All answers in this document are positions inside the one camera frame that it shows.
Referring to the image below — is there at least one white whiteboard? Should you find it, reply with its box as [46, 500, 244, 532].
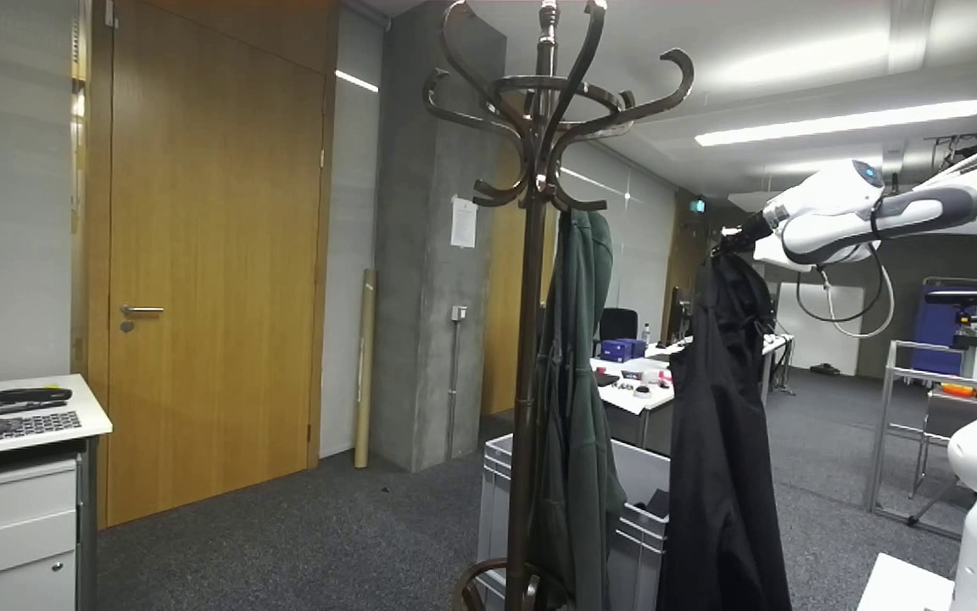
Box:
[772, 282, 868, 380]

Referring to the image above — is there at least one dark green jacket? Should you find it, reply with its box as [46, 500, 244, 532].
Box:
[527, 206, 630, 611]

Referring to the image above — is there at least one grey metal frame cart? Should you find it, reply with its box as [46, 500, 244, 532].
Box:
[864, 336, 977, 531]

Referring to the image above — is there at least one metal door handle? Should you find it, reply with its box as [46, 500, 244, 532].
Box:
[114, 297, 169, 336]

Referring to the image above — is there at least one grey plastic laundry box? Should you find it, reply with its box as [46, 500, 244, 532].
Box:
[474, 432, 677, 611]

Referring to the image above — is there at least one white paper sheet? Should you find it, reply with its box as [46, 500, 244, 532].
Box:
[449, 194, 483, 253]

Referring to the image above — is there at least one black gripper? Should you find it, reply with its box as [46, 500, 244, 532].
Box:
[720, 215, 783, 253]

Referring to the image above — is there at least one brown cardboard tube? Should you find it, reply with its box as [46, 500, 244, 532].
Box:
[349, 267, 384, 476]

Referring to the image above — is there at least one bright ceiling light strip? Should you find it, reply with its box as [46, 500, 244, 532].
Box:
[693, 94, 977, 154]

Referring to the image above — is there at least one grey keyboard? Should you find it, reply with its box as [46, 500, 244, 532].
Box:
[0, 407, 86, 456]

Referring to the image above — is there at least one grey wall conduit pipe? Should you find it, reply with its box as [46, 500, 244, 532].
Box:
[442, 318, 463, 459]

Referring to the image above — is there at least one light wooden door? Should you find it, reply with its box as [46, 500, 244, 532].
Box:
[86, 0, 344, 532]

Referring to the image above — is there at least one black stapler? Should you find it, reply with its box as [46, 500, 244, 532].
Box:
[0, 385, 78, 416]

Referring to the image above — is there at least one dark wooden coat stand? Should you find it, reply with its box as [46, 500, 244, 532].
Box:
[420, 0, 699, 611]

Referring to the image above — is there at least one white office desk row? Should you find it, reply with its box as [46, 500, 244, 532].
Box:
[588, 329, 796, 460]

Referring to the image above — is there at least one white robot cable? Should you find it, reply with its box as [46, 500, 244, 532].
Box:
[791, 247, 901, 342]

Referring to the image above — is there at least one white desk with drawers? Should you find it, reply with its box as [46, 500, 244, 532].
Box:
[0, 371, 120, 611]

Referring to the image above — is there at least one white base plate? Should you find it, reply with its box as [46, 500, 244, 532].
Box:
[856, 550, 960, 611]

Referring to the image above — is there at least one black hoodie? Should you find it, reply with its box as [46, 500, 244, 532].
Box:
[652, 235, 796, 611]

